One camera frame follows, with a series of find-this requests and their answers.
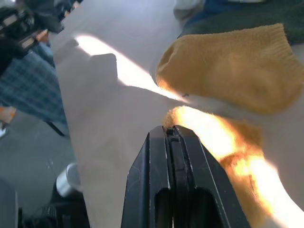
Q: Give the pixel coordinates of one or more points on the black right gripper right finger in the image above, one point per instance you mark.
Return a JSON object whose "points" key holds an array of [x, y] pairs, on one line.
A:
{"points": [[202, 171]]}

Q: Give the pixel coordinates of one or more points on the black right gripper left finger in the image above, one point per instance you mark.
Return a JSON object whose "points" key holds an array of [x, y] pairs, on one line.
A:
{"points": [[147, 171]]}

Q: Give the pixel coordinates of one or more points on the mustard yellow ankle sock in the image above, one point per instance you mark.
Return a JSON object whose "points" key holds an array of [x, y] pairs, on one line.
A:
{"points": [[228, 69], [240, 142]]}

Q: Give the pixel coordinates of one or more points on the light grey sock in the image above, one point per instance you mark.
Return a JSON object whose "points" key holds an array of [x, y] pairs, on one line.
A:
{"points": [[186, 8]]}

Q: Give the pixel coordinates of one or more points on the blue sock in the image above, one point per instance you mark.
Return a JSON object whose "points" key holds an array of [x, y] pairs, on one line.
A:
{"points": [[221, 7]]}

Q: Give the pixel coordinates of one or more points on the dark green sock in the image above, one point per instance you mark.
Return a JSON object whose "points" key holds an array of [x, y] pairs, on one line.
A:
{"points": [[261, 16]]}

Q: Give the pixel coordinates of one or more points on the silver robot body joint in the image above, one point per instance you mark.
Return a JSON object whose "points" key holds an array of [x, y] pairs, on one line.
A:
{"points": [[66, 179]]}

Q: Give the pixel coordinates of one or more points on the black robot lower body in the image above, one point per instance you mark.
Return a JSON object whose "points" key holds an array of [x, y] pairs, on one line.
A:
{"points": [[59, 211]]}

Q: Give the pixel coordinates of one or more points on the plaid blue fabric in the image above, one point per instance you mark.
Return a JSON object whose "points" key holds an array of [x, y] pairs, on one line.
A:
{"points": [[31, 88]]}

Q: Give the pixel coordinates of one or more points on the black equipment with orange parts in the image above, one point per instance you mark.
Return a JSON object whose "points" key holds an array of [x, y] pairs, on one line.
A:
{"points": [[21, 23]]}

